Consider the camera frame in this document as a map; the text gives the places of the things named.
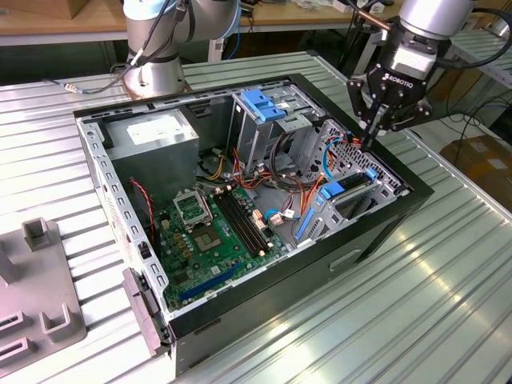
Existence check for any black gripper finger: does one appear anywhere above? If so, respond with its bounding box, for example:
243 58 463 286
346 73 384 150
370 98 433 150

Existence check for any hard disk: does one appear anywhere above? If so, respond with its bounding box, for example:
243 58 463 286
294 167 380 244

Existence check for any grey metal disk bay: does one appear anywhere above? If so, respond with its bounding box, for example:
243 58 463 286
287 119 413 251

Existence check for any brown cardboard box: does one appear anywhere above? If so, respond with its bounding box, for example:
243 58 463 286
438 134 512 203

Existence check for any metal slat side table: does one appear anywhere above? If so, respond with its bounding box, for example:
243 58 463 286
435 30 512 117

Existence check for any blue plastic bay latch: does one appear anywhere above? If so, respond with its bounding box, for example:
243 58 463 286
241 90 287 123

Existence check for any long wooden desk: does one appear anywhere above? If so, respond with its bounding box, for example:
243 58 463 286
0 0 401 46

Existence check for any grey optical drive cage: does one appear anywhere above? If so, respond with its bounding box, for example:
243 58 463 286
230 82 327 177

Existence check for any black RAM slot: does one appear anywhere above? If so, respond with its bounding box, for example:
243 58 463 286
226 192 266 258
221 194 261 259
215 194 256 261
230 190 272 255

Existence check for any green motherboard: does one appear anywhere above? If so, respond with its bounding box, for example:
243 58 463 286
155 183 293 313

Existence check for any CPU socket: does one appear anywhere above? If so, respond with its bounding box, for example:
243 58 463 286
194 228 225 255

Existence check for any grey power supply unit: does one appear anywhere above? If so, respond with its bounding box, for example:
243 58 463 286
104 108 200 209

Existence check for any blue expansion slot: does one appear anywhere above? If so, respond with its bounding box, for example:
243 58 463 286
178 262 243 303

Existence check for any black open PC case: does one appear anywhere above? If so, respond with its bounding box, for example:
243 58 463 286
73 73 436 379

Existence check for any black case fan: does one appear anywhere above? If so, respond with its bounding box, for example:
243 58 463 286
128 178 161 261

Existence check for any plain cardboard box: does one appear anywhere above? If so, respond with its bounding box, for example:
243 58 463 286
66 0 123 21

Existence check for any grey black case latch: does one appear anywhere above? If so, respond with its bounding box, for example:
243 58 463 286
122 267 173 357

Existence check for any grey parts rack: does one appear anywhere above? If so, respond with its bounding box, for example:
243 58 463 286
0 218 88 367

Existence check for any blue data wire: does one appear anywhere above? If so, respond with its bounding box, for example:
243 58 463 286
322 135 347 181

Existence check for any black cable bundle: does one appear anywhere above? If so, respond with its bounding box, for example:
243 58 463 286
268 130 307 191

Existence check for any orange wires small plug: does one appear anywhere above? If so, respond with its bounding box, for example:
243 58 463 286
299 175 325 217

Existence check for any orange red wire bundle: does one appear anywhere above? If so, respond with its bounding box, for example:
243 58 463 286
231 146 278 192

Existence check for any blue wire white plug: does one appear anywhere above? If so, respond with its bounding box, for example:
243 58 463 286
266 210 303 230

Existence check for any yellow black wire bundle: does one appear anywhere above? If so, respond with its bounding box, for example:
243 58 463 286
199 154 227 182

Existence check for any thin wire locking lever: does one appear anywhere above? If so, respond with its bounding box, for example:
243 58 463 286
198 187 215 227

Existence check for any metal socket cover frame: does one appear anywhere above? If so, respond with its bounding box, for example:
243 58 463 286
173 188 214 233

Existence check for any red black twisted wire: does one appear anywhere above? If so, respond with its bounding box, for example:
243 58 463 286
130 178 158 245

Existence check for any black cable silver plug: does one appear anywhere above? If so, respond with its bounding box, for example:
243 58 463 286
42 47 139 96

